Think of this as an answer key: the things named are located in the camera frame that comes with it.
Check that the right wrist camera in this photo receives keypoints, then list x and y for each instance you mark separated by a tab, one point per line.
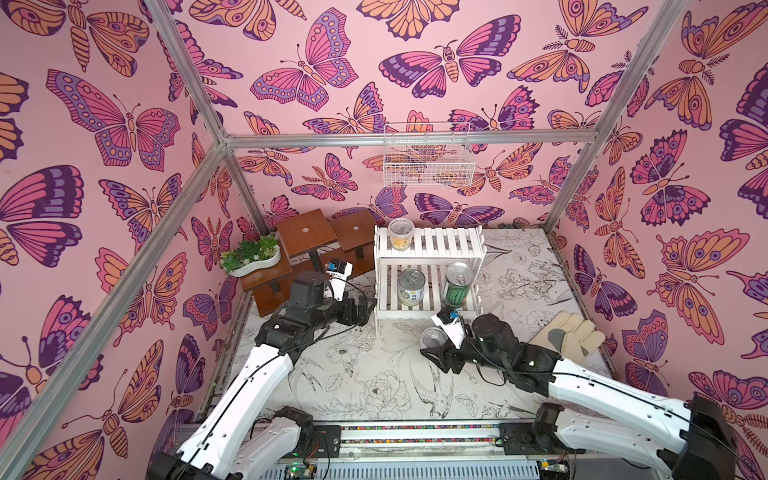
451	322

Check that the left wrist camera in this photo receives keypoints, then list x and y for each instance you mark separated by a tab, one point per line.
339	272

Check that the green watermelon can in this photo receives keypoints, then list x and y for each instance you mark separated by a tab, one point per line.
457	283

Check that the white purple label can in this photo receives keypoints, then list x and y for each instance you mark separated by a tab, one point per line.
411	284

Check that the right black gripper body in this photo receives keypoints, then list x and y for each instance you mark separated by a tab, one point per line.
447	351

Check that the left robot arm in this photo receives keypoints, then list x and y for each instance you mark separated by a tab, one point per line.
224	446

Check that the white wire basket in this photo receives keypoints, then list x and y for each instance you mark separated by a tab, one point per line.
426	158

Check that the aluminium frame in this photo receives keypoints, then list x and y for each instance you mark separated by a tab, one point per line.
115	122

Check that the white wooden slatted shelf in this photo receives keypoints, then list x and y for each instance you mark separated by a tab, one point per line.
431	252

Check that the yellow seed jar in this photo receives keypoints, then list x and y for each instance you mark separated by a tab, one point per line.
401	233

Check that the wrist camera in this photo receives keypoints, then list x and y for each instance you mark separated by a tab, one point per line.
339	272
451	322

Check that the brown wooden tiered stand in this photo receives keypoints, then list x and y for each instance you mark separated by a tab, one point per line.
308	242

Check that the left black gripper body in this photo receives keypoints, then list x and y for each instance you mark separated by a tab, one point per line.
340	312

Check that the beige work glove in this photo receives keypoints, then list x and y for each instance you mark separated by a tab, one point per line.
571	335

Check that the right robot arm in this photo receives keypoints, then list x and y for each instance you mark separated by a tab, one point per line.
584	410

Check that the green plant in white pot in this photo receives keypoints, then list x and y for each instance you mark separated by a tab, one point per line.
251	256

